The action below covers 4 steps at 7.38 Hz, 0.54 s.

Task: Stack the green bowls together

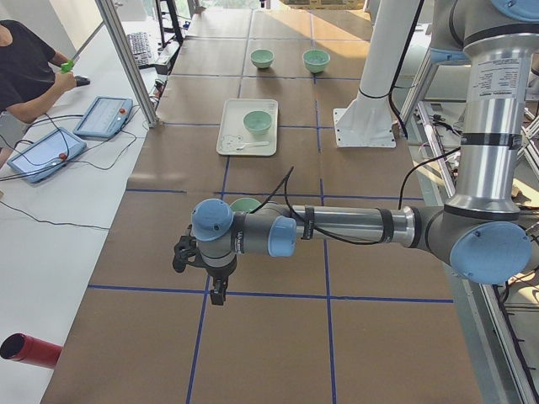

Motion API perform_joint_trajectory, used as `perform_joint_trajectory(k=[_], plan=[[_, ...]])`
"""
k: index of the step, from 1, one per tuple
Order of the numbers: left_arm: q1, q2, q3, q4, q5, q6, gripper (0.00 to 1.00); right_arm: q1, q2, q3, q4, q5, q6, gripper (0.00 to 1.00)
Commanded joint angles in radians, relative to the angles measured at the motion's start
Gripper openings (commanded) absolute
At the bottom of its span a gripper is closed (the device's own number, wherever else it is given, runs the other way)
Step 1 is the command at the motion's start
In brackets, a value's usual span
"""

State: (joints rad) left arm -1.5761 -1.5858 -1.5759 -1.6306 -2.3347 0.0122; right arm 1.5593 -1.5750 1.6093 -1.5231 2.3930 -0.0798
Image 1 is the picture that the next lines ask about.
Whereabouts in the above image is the white camera post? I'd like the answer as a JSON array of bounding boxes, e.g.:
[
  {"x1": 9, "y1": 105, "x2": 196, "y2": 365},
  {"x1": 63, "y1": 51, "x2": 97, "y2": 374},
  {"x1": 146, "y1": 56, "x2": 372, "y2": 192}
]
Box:
[{"x1": 334, "y1": 0, "x2": 423, "y2": 148}]

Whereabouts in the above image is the red cylinder tube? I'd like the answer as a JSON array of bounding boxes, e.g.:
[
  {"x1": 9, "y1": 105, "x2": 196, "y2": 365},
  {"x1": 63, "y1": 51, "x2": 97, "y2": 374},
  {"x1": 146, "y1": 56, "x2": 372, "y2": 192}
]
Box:
[{"x1": 1, "y1": 332, "x2": 62, "y2": 369}]

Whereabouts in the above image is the near blue tablet pendant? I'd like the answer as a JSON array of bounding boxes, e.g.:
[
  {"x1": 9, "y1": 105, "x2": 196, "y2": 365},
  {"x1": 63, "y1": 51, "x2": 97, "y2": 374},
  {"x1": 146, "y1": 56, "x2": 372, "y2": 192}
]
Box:
[{"x1": 7, "y1": 127, "x2": 87, "y2": 183}]

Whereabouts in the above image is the black keyboard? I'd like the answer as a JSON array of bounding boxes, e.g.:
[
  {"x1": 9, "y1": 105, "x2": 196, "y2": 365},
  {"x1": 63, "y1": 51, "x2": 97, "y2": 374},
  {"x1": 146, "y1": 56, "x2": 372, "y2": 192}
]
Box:
[{"x1": 126, "y1": 32, "x2": 153, "y2": 69}]

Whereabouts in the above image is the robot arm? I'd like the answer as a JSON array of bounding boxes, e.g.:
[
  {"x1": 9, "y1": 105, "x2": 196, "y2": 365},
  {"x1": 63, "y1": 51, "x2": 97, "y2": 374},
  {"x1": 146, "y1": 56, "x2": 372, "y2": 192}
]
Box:
[{"x1": 173, "y1": 1, "x2": 538, "y2": 305}]

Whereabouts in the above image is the green bowl on tray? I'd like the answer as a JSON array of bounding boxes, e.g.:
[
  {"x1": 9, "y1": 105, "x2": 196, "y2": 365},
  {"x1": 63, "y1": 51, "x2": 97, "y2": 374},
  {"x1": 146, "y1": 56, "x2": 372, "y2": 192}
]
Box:
[{"x1": 243, "y1": 110, "x2": 273, "y2": 136}]

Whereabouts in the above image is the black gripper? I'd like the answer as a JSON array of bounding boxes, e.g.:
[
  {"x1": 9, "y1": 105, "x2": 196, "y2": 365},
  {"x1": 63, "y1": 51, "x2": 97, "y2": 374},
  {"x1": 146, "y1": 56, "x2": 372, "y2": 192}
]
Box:
[{"x1": 205, "y1": 263, "x2": 237, "y2": 306}]

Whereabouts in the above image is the green handled tool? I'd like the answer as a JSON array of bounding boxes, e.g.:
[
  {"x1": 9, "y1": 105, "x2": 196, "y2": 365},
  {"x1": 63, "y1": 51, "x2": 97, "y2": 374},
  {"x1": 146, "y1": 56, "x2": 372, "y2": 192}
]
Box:
[{"x1": 61, "y1": 60, "x2": 75, "y2": 73}]

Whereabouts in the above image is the aluminium frame post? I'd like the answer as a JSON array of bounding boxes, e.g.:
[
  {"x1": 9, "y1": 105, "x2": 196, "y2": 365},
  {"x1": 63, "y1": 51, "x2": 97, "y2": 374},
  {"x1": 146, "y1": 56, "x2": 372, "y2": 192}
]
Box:
[{"x1": 95, "y1": 0, "x2": 158, "y2": 128}]

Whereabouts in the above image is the green bowl with ice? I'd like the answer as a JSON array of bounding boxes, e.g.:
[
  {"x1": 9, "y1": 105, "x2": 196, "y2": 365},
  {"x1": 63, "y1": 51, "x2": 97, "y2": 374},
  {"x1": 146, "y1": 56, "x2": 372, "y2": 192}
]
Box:
[{"x1": 302, "y1": 49, "x2": 331, "y2": 74}]

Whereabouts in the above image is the blue tablet pendant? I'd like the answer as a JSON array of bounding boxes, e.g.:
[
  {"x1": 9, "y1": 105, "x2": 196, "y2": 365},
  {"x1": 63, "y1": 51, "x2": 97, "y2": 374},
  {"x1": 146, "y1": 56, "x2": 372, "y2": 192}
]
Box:
[
  {"x1": 7, "y1": 127, "x2": 87, "y2": 183},
  {"x1": 73, "y1": 96, "x2": 133, "y2": 140}
]

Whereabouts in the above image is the far blue tablet pendant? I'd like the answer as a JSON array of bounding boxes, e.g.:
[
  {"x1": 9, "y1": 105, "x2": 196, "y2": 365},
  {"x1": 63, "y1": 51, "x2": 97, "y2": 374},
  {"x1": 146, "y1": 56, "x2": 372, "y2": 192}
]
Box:
[{"x1": 73, "y1": 96, "x2": 133, "y2": 140}]

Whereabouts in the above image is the person in black shirt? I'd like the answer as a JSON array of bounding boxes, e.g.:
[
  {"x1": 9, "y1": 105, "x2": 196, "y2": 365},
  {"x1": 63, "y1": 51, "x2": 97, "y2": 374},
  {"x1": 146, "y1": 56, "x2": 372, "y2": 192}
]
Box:
[{"x1": 0, "y1": 19, "x2": 77, "y2": 152}]

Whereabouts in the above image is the white plastic spoon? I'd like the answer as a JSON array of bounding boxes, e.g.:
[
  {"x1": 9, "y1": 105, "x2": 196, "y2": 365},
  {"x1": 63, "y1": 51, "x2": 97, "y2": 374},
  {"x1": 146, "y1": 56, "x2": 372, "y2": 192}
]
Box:
[{"x1": 233, "y1": 141, "x2": 269, "y2": 152}]

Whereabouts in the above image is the cream bear tray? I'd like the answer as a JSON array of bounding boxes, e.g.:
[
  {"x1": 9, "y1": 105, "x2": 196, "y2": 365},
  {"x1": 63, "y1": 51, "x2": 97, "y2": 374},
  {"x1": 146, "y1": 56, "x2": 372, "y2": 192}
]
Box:
[{"x1": 216, "y1": 98, "x2": 278, "y2": 157}]

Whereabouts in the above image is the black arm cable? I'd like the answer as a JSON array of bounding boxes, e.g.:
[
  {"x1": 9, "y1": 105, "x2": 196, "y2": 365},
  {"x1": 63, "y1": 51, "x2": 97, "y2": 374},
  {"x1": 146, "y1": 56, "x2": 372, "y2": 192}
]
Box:
[{"x1": 252, "y1": 166, "x2": 462, "y2": 246}]

